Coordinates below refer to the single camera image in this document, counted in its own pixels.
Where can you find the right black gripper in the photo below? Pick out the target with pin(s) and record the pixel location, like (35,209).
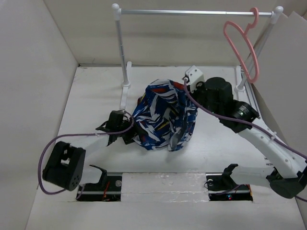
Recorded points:
(199,86)

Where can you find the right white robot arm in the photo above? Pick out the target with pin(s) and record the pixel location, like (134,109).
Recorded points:
(287,173)

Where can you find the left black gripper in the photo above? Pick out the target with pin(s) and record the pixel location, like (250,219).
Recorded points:
(133,131)

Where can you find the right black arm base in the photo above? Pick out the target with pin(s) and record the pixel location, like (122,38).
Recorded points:
(221,187)

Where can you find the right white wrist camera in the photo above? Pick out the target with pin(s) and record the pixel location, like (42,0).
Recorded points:
(194,76)

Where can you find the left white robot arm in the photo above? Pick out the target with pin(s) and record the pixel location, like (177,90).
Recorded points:
(62,162)

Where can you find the blue patterned trousers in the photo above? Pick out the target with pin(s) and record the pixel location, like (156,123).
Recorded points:
(166,115)

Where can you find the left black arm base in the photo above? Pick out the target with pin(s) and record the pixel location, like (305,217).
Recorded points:
(103,187)

